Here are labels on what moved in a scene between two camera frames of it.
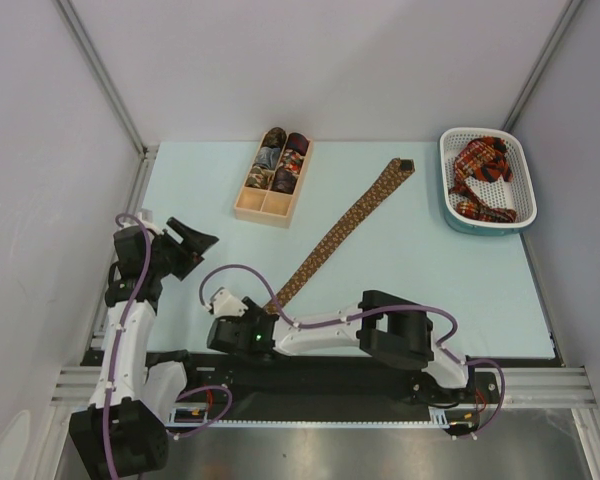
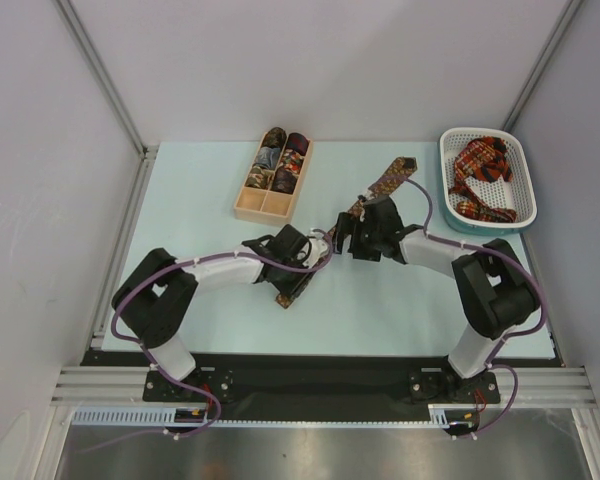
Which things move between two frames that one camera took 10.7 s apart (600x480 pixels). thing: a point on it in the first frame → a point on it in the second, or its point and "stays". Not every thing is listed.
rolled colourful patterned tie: [292, 161] stays
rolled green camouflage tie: [260, 178] stays
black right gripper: [259, 310] → [355, 236]
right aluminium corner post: [569, 13] stays
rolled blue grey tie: [268, 156] stays
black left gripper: [194, 245] → [300, 280]
